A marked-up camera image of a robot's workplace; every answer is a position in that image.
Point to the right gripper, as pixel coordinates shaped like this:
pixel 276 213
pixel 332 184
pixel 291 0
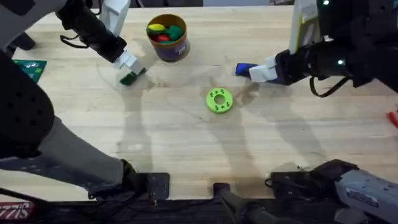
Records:
pixel 311 62

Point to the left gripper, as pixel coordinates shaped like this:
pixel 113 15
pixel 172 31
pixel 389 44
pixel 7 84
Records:
pixel 90 31

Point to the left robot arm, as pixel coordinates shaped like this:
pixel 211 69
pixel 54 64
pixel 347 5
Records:
pixel 77 161

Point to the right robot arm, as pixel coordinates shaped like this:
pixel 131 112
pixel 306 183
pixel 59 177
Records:
pixel 363 189

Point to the dark green toy vegetable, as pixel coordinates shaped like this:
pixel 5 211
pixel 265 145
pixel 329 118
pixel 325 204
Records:
pixel 129 79

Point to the blue electric screwdriver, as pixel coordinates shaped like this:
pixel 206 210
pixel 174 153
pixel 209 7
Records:
pixel 242 69

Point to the black mounting plate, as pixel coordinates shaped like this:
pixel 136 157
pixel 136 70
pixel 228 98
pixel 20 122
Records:
pixel 158 185

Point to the brown tub with toys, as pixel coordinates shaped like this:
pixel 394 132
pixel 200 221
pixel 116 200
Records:
pixel 172 46

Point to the left wrist upright plate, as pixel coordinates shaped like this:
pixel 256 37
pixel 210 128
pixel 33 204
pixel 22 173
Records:
pixel 115 15

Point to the wrist upright plate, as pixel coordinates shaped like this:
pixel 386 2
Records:
pixel 303 25
pixel 115 15

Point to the right wrist upright plate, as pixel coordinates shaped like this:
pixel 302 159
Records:
pixel 303 25

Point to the green disc with holes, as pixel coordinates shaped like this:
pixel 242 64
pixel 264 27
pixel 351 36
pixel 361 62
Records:
pixel 212 104

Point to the green board with blocks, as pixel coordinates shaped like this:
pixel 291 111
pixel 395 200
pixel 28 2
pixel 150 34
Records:
pixel 31 69

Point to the red and white sticker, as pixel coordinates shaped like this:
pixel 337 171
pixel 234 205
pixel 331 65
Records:
pixel 15 210

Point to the black rail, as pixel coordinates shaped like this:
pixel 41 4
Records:
pixel 186 213

